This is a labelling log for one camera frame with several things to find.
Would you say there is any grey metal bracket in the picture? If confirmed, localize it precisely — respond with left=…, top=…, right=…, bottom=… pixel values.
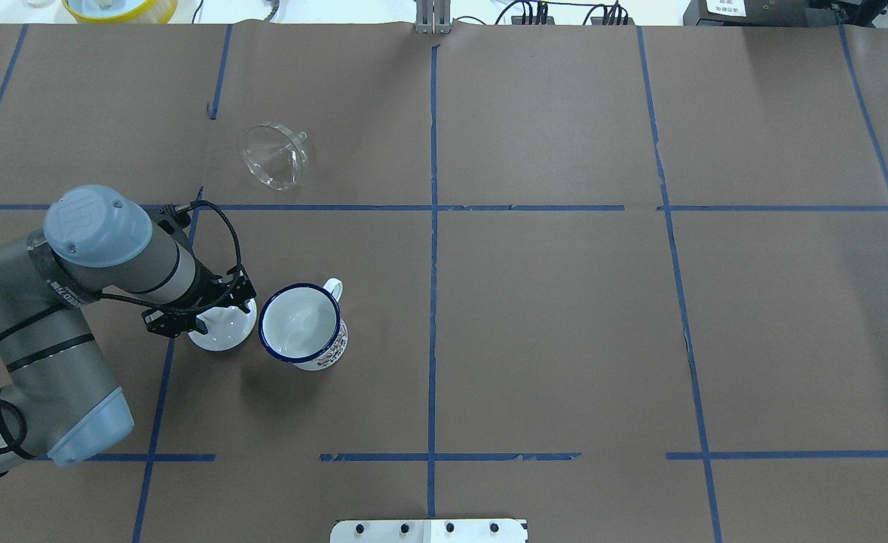
left=414, top=0, right=453, bottom=35

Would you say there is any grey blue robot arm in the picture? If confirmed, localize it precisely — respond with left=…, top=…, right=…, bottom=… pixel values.
left=0, top=185, right=256, bottom=478

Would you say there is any black equipment box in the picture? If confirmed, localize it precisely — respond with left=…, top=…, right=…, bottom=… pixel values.
left=682, top=1, right=888, bottom=28

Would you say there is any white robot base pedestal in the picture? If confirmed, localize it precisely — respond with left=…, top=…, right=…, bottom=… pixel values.
left=329, top=518, right=529, bottom=542

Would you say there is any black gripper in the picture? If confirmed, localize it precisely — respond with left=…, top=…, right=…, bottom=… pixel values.
left=142, top=268, right=256, bottom=338

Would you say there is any white blue-rimmed enamel mug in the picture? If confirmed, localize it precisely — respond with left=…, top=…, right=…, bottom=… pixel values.
left=257, top=278, right=348, bottom=372

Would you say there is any yellow round container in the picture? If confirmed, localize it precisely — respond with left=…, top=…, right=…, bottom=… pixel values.
left=61, top=1, right=179, bottom=24

